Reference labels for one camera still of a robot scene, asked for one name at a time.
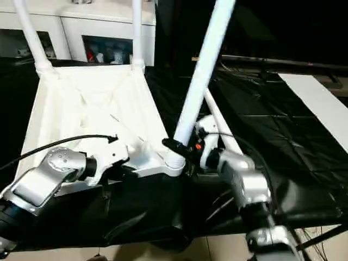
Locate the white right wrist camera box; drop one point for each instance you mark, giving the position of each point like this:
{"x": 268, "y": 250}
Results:
{"x": 209, "y": 127}

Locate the white plastic table leg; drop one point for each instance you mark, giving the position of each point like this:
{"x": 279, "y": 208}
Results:
{"x": 32, "y": 35}
{"x": 204, "y": 68}
{"x": 137, "y": 32}
{"x": 215, "y": 108}

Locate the white cabinet with glass doors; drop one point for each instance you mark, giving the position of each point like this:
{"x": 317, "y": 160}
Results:
{"x": 81, "y": 21}

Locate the white plastic table top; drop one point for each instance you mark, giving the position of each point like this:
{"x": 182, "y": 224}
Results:
{"x": 81, "y": 108}

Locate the black case with yellow label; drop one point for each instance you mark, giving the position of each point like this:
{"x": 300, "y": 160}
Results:
{"x": 174, "y": 32}

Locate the black metal rod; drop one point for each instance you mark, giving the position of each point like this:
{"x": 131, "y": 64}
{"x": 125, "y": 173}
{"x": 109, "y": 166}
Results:
{"x": 285, "y": 62}

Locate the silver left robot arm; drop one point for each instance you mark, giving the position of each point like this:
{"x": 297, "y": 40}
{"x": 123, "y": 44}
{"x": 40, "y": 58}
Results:
{"x": 49, "y": 168}

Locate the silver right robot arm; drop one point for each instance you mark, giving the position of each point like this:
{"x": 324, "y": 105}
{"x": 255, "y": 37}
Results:
{"x": 250, "y": 185}

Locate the white flat board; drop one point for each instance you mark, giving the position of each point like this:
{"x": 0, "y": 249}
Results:
{"x": 312, "y": 95}

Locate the black work mat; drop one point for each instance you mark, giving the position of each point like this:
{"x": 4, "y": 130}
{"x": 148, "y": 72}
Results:
{"x": 285, "y": 122}

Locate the black metal table strut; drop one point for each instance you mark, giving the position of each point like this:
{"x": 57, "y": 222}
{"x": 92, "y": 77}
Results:
{"x": 320, "y": 236}

